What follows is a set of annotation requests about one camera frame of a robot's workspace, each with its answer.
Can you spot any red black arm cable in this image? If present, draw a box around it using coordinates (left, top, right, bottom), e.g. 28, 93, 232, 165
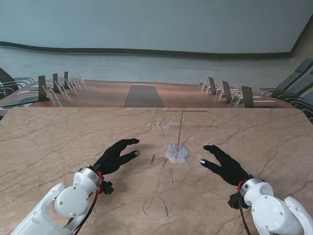
236, 181, 253, 235
73, 170, 103, 233

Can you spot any red black right arm cable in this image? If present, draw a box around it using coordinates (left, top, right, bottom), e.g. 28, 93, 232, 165
236, 181, 253, 235

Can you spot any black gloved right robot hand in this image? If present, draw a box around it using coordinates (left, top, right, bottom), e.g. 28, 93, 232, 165
199, 144, 252, 188

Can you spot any grey office chair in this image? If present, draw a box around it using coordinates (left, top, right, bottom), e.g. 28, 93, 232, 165
0, 85, 10, 100
275, 72, 313, 101
0, 68, 35, 92
292, 91, 313, 120
255, 58, 313, 95

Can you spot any grey desk pad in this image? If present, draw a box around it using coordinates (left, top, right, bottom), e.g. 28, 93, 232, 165
0, 95, 39, 108

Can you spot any pink white wired earphone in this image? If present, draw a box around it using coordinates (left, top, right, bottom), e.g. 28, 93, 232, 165
142, 109, 186, 219

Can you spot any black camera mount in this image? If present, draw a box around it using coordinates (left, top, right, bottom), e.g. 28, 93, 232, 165
227, 193, 243, 210

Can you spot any brown wooden conference table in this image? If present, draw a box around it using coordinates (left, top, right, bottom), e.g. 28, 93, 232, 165
0, 78, 295, 110

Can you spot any red black left arm cable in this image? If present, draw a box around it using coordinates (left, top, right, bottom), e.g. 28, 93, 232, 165
73, 170, 103, 233

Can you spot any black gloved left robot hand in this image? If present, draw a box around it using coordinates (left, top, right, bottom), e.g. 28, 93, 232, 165
94, 138, 140, 176

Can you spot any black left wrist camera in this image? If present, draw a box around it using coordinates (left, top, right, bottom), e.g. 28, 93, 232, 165
101, 180, 115, 195

